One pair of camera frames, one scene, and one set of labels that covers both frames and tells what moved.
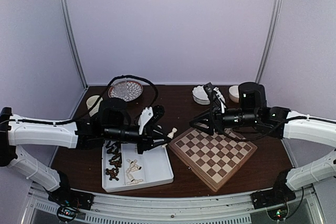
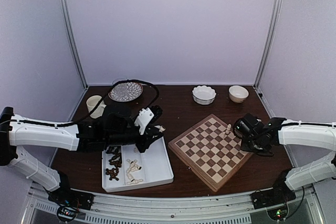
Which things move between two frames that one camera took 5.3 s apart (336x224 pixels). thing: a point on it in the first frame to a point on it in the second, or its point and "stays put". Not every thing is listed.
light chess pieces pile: [133, 167] stays put
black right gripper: [207, 116] to [245, 147]
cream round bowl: [234, 93] stays put
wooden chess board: [213, 158] stays put
